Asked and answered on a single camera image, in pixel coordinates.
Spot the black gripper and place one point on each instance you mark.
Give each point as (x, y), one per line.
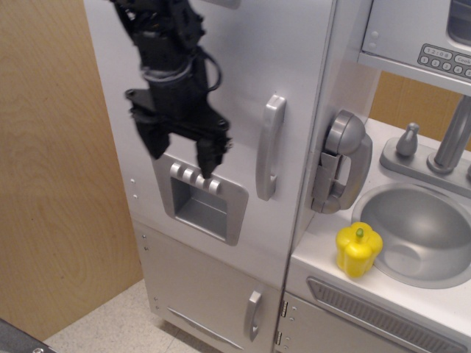
(181, 107)

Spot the silver fridge door handle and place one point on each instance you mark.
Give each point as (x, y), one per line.
(273, 118)

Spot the white toy fridge door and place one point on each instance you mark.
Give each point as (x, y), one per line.
(212, 107)

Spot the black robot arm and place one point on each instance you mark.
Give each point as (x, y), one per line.
(180, 74)

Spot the silver ice dispenser panel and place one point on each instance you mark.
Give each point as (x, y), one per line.
(215, 206)

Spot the white lower freezer door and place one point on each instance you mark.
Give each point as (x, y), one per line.
(203, 296)

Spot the grey toy telephone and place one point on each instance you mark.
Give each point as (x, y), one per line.
(343, 166)

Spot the yellow toy bell pepper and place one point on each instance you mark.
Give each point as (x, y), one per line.
(357, 246)

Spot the white toy kitchen cabinet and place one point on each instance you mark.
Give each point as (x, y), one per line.
(349, 85)

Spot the silver oven vent panel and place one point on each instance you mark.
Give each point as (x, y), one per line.
(383, 322)

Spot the silver toy sink basin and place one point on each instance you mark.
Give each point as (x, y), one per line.
(426, 235)

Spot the black case corner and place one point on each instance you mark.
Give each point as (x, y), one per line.
(15, 340)

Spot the silver toy faucet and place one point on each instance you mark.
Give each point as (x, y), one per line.
(443, 167)

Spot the toy microwave with keypad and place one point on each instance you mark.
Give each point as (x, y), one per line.
(428, 41)

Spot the silver freezer door handle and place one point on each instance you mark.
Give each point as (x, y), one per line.
(250, 324)

